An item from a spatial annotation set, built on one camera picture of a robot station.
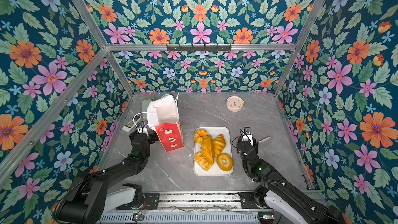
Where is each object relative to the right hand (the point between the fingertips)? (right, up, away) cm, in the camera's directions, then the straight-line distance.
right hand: (245, 136), depth 81 cm
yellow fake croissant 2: (-13, -6, +8) cm, 17 cm away
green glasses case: (-67, +17, +31) cm, 76 cm away
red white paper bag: (-48, +10, +15) cm, 51 cm away
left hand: (-55, +5, +5) cm, 55 cm away
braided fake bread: (-21, -12, 0) cm, 24 cm away
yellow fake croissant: (-25, -1, +12) cm, 27 cm away
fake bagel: (-11, -15, +4) cm, 19 cm away
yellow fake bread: (-20, -3, +3) cm, 20 cm away
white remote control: (-72, +4, +20) cm, 74 cm away
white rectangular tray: (-16, -19, +3) cm, 25 cm away
